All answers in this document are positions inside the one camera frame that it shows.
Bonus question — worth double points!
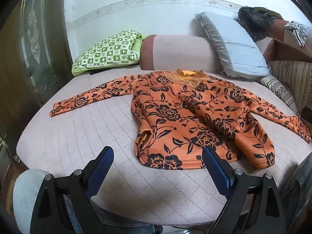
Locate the brown cardboard box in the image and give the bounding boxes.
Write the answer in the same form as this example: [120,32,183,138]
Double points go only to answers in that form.
[264,19,312,62]

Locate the pink rolled blanket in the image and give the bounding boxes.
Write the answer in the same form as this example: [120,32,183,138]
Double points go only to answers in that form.
[139,35,223,73]

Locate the grey white pillow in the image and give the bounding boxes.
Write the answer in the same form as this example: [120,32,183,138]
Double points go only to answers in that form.
[194,12,271,79]

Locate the person's right leg in jeans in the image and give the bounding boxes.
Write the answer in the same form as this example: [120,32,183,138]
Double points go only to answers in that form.
[280,151,312,234]

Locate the wooden wardrobe with glass doors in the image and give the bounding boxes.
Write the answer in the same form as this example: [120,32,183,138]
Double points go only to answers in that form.
[0,0,74,173]

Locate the grey white crumpled cloth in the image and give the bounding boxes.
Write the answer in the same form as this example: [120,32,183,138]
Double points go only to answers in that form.
[284,21,311,47]

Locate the dark fur-trimmed coat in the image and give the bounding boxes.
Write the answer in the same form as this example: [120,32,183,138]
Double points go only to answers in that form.
[238,6,284,41]

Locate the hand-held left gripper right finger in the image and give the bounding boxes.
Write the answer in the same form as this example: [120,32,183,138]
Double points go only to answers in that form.
[202,146,289,234]

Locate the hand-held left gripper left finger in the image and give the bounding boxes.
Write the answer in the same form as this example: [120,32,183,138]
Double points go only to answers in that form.
[30,146,115,234]

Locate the pink quilted bed mat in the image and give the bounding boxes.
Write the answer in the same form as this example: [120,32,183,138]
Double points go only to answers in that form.
[16,67,312,226]

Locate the orange floral sweater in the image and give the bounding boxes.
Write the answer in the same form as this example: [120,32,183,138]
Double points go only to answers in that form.
[49,69,312,170]

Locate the green checkered pillow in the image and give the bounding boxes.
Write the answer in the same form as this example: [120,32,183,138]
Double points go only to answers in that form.
[71,30,147,76]

